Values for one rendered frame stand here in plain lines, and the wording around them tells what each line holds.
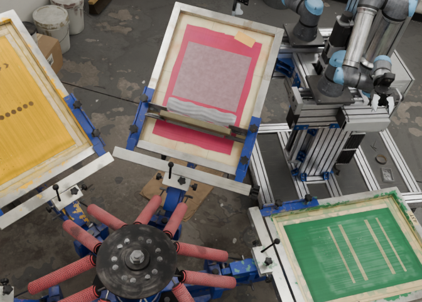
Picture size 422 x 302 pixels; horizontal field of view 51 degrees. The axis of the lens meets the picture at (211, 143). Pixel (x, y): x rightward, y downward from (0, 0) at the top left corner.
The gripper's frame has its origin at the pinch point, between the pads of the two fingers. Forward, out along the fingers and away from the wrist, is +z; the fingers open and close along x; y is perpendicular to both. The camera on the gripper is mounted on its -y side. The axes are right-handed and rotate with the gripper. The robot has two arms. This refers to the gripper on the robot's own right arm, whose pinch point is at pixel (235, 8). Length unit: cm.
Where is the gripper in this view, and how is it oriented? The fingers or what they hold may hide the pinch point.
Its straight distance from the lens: 257.7
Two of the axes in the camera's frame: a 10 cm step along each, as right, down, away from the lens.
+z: -0.3, 4.0, 9.2
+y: 9.6, 2.7, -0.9
